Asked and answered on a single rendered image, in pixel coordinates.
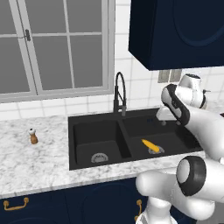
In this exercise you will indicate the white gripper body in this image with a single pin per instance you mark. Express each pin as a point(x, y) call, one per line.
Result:
point(165, 113)

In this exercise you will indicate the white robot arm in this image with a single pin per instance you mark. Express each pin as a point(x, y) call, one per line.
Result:
point(204, 125)

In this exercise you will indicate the yellow corn cob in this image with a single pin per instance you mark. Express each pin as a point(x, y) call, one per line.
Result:
point(150, 145)

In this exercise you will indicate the black double sink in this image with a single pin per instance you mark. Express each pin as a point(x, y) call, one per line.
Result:
point(99, 140)

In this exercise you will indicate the navy cupboard door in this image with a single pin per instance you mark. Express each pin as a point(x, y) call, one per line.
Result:
point(102, 204)

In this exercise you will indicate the black spring tap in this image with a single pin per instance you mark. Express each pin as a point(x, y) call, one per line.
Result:
point(120, 96)

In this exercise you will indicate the grey framed window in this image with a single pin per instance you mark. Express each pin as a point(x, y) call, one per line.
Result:
point(55, 46)

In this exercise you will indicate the brown pepper grinder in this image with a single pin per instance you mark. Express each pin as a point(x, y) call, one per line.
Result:
point(33, 136)

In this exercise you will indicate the navy drawer front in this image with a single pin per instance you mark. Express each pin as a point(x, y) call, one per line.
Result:
point(32, 208)

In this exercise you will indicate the dark window latch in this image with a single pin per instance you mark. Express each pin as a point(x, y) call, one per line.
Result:
point(27, 35)

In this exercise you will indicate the grey wall socket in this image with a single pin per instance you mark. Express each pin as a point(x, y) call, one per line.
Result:
point(170, 75)

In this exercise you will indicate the navy wall cupboard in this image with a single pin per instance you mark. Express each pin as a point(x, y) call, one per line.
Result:
point(178, 32)

